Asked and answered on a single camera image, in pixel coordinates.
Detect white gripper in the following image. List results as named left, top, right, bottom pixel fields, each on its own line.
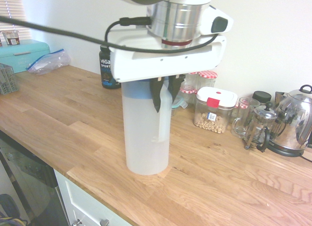
left=108, top=30, right=227, bottom=113

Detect translucent pitcher with blue lid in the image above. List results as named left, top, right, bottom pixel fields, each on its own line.
left=121, top=78, right=173, bottom=176

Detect glass container teal lid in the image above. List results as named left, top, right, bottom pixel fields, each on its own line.
left=171, top=95, right=188, bottom=117

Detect small jar red gingham lid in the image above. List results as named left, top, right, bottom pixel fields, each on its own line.
left=179, top=87, right=197, bottom=105

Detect glass jar red gingham lid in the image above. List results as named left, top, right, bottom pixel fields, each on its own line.
left=184, top=72, right=199, bottom=90
left=198, top=70, right=218, bottom=90

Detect cereal container white lid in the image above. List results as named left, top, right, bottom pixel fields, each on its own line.
left=194, top=86, right=238, bottom=134

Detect black Vega protein tub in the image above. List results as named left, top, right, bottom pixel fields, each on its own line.
left=98, top=44, right=122, bottom=89

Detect clear glass mug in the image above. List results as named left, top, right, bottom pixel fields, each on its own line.
left=231, top=97, right=261, bottom=139

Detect jar with black lid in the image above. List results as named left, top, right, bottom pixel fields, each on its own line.
left=252, top=90, right=273, bottom=107

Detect glass french press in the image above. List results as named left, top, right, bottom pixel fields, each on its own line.
left=244, top=101, right=278, bottom=153

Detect clear zip bag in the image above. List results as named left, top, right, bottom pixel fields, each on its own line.
left=26, top=49, right=72, bottom=76

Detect chrome electric kettle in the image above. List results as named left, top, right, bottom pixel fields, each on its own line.
left=267, top=84, right=312, bottom=158

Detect white drawer front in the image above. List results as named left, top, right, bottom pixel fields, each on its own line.
left=54, top=169, right=134, bottom=226

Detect teal bread box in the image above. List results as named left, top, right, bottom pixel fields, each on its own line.
left=0, top=39, right=52, bottom=74

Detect grey plastic basket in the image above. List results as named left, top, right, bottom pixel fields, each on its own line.
left=0, top=62, right=20, bottom=95

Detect dark dishwasher front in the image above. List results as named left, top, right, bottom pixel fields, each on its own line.
left=0, top=130, right=70, bottom=226

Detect yogurt cup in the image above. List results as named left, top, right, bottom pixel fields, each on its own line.
left=1, top=30, right=20, bottom=46

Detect window blind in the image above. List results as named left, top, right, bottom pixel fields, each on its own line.
left=0, top=0, right=32, bottom=41

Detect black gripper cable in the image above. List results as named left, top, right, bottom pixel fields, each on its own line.
left=0, top=15, right=220, bottom=52

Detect metal drawer handle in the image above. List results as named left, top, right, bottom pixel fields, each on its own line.
left=73, top=218, right=110, bottom=226

